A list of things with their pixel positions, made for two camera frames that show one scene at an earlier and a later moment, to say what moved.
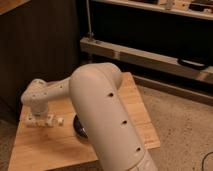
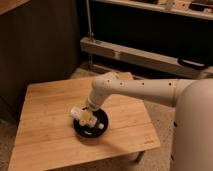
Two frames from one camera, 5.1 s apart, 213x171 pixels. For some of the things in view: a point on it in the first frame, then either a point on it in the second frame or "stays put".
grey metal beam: [146, 59] stays put
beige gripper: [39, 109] → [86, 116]
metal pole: [89, 20] stays put
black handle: [199, 66] stays put
